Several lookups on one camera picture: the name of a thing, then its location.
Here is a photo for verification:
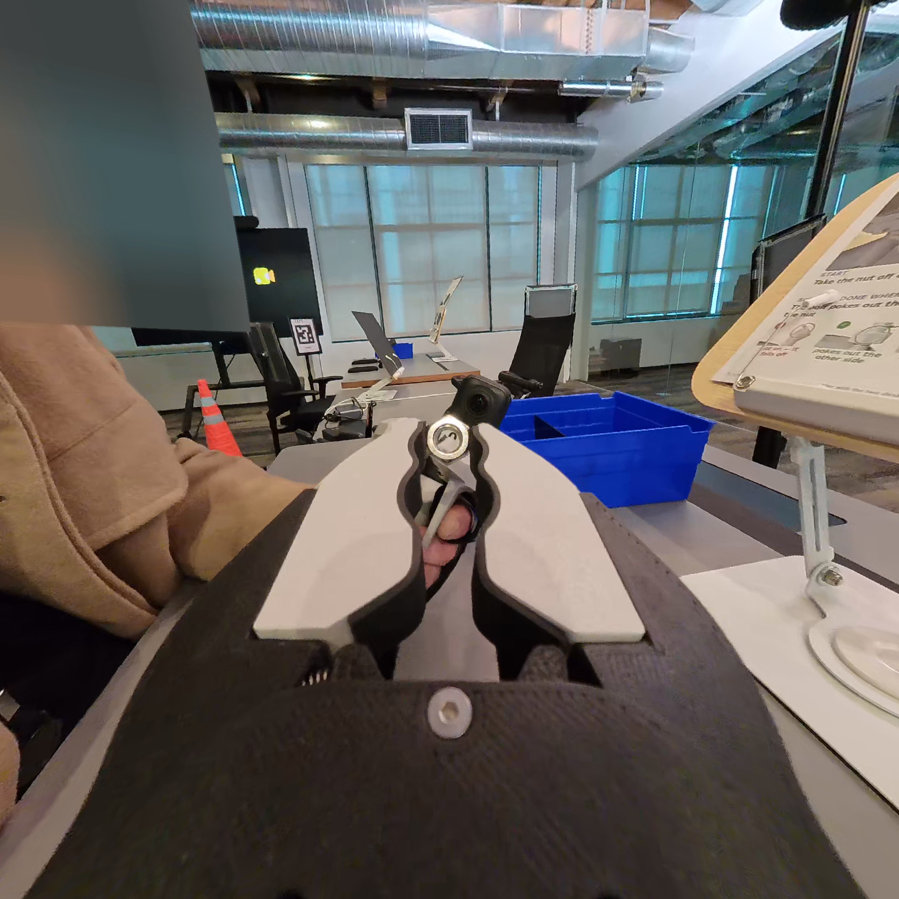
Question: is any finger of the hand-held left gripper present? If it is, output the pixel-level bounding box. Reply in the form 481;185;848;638
420;469;477;545

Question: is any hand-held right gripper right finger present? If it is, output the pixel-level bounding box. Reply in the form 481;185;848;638
471;423;647;645

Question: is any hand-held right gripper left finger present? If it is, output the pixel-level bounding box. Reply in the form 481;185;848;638
251;418;429;643

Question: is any silver hex nut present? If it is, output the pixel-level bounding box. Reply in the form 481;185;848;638
427;416;472;463

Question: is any blue plastic bin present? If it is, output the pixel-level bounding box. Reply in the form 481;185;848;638
500;391;716;508

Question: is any person's left forearm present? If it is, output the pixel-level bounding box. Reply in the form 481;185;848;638
169;435;313;584

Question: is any wooden edged desk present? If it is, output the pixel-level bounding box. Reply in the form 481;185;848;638
340;351;482;391

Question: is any grey desk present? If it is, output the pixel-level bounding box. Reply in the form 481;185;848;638
0;393;899;899

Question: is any person's left hand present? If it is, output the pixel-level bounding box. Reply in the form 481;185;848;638
420;492;482;571

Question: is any black mesh chair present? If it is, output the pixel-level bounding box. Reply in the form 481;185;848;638
500;309;578;398

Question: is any document stand with sheet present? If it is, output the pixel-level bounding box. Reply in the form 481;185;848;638
428;275;466;363

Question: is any silver framed sign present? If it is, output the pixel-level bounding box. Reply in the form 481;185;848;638
524;284;578;318

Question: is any empty document stand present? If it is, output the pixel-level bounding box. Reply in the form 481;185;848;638
351;310;407;401

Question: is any black box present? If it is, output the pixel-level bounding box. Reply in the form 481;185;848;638
599;338;643;375

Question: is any large gridded window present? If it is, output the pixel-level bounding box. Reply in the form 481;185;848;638
303;163;542;337
592;163;781;323

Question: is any orange traffic cone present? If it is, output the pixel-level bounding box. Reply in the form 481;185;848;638
197;379;244;457

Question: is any black office chair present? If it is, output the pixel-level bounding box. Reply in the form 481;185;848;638
247;322;344;450

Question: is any marker sign on stand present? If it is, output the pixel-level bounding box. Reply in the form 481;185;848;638
288;317;322;380

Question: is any instruction sheet on stand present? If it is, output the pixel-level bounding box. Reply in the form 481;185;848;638
680;172;899;809

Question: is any white air vent grille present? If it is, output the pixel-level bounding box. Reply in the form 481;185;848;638
404;107;474;151

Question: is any beige coat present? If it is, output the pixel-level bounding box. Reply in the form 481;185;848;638
0;323;194;640

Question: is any black inner garment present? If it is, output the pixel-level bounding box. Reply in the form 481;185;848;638
0;590;141;774

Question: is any black framed panel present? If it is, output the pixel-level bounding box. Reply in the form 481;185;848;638
750;214;828;304

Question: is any printed instruction sheet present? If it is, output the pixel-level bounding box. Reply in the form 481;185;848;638
713;183;899;383

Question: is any black pole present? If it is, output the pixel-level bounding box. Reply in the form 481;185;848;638
780;0;886;220

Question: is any large black wall screen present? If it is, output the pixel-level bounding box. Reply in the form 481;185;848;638
133;226;324;348

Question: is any silver duct with vent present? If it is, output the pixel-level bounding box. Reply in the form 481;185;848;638
214;112;599;161

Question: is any wide silver duct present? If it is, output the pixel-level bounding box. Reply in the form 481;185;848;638
190;0;696;74

